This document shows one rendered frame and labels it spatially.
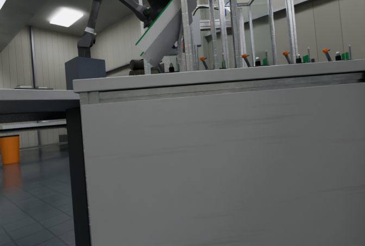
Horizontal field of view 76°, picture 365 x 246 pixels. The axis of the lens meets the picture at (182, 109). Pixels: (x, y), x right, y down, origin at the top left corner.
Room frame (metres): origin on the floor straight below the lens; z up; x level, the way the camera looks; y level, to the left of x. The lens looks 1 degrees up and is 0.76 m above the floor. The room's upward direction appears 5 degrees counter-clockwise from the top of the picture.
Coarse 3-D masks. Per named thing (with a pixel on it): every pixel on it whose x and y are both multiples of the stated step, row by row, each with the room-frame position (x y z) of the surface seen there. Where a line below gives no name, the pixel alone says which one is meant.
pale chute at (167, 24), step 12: (192, 0) 0.84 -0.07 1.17; (168, 12) 0.81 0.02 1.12; (180, 12) 0.83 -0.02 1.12; (156, 24) 0.81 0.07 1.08; (168, 24) 0.82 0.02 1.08; (144, 36) 0.81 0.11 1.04; (156, 36) 0.81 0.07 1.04; (168, 36) 0.90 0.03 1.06; (144, 48) 0.82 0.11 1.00; (156, 48) 0.88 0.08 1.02
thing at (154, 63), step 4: (188, 20) 1.02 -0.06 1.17; (192, 20) 1.06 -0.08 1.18; (176, 32) 0.99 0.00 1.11; (176, 36) 1.03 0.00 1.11; (172, 40) 1.03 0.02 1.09; (176, 40) 1.07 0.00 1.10; (168, 44) 1.02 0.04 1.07; (172, 44) 1.06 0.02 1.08; (164, 48) 1.01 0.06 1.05; (168, 48) 1.06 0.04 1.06; (160, 52) 1.01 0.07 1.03; (164, 52) 1.05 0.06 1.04; (144, 56) 0.97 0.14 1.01; (156, 56) 1.01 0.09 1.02; (160, 56) 1.05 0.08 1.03; (148, 60) 0.96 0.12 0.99; (152, 60) 0.99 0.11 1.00; (156, 60) 1.04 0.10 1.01; (160, 60) 1.09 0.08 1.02; (152, 64) 1.03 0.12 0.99; (156, 64) 1.08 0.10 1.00
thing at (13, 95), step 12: (0, 96) 0.57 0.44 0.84; (12, 96) 0.59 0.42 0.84; (24, 96) 0.60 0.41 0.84; (36, 96) 0.62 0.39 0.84; (48, 96) 0.65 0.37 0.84; (60, 96) 0.67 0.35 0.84; (72, 96) 0.70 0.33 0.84; (0, 108) 0.78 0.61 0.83; (12, 108) 0.82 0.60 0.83; (24, 108) 0.86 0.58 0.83; (36, 108) 0.91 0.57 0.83; (48, 108) 0.96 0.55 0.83; (60, 108) 1.03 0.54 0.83
